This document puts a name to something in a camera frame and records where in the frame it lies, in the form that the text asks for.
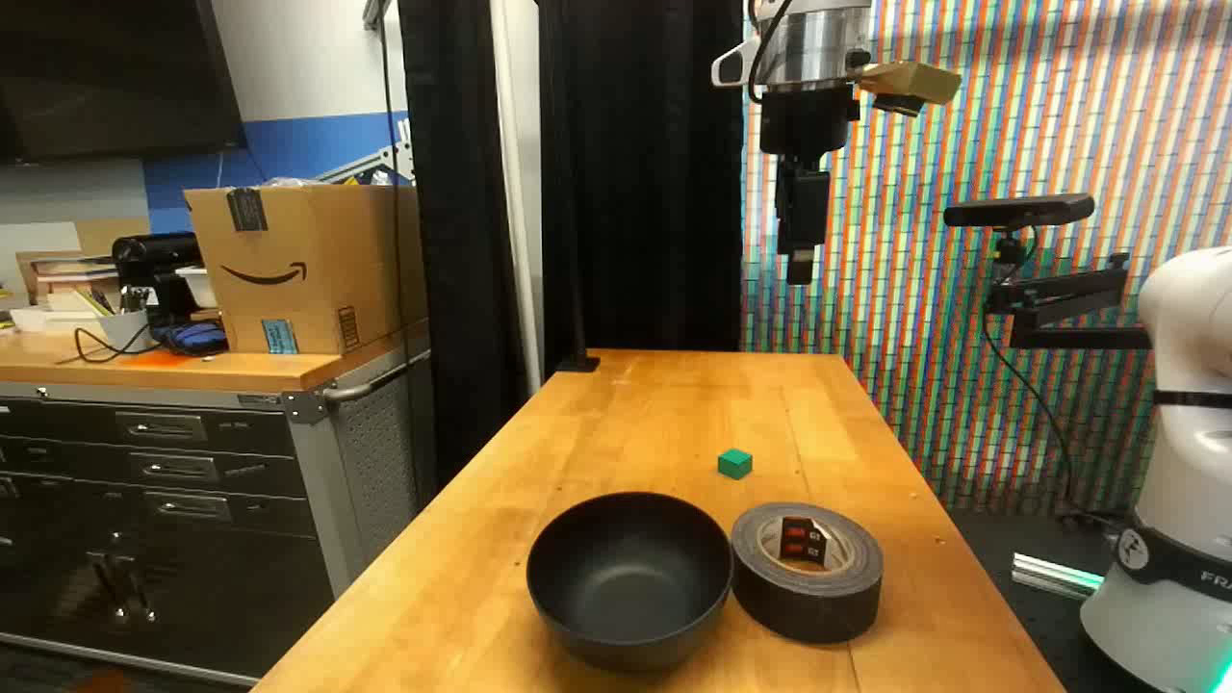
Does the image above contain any black desktop device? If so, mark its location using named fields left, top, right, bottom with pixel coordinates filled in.
left=108, top=229, right=212, bottom=345

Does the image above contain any black wall monitor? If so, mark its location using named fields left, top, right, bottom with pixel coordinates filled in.
left=0, top=0, right=252, bottom=165

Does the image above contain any black cable on workbench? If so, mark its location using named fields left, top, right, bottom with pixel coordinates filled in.
left=65, top=319, right=159, bottom=370

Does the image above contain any cardboard shipping box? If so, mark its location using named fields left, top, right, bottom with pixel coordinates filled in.
left=181, top=180, right=433, bottom=361

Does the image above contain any wooden frame clutter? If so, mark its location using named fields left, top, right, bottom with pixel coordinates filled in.
left=11, top=246, right=127, bottom=316

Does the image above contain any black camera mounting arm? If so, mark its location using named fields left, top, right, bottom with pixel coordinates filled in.
left=983, top=225, right=1157, bottom=354

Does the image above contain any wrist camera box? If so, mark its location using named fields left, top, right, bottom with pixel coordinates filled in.
left=854, top=57, right=968, bottom=117

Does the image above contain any black stereo camera bar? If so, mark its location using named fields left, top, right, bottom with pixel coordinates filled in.
left=945, top=193, right=1098, bottom=236

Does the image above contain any black curtain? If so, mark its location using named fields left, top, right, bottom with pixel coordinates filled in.
left=535, top=0, right=749, bottom=375
left=394, top=0, right=533, bottom=486

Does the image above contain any black bowl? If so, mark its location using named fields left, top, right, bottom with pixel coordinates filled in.
left=524, top=490, right=734, bottom=673

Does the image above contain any dark camera cable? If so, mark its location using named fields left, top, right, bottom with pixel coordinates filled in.
left=977, top=302, right=1110, bottom=528

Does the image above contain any grey drawer workbench, wooden top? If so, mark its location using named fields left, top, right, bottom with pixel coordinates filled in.
left=0, top=333, right=439, bottom=686

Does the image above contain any black tape roll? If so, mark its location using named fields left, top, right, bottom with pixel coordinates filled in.
left=729, top=499, right=887, bottom=645

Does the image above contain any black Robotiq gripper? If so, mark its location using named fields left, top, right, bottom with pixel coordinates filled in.
left=759, top=80, right=864, bottom=288

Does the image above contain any white light bar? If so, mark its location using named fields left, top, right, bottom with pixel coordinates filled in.
left=1008, top=546, right=1110, bottom=605

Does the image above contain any blue flat object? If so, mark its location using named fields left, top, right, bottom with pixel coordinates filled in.
left=156, top=319, right=234, bottom=357

